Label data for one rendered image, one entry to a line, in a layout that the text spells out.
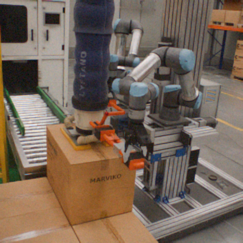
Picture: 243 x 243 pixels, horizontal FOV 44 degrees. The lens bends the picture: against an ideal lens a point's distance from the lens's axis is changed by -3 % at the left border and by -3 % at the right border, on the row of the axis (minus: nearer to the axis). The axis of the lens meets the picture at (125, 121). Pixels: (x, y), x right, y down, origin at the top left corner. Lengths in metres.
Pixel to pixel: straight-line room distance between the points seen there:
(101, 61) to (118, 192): 0.77
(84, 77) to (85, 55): 0.13
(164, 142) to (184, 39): 0.75
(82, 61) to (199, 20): 0.99
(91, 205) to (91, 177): 0.19
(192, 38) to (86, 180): 1.27
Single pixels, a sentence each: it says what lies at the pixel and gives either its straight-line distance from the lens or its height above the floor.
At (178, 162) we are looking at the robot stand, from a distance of 2.60.
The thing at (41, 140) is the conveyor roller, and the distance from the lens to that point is 2.94.
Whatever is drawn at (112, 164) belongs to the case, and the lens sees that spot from 1.75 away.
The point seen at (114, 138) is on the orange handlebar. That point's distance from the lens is 1.61.
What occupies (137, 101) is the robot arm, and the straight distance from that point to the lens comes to 1.32.
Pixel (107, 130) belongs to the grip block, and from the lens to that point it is 1.68.
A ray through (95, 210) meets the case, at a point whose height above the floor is 0.61.
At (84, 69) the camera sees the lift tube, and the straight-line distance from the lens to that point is 1.77.
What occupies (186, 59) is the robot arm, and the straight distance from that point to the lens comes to 1.69.
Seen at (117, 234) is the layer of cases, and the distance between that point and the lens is 1.82.
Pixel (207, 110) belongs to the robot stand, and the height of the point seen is 1.02.
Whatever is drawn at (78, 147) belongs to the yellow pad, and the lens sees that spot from 1.80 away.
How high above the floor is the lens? 1.71
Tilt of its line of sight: 20 degrees down
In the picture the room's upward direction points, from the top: 4 degrees clockwise
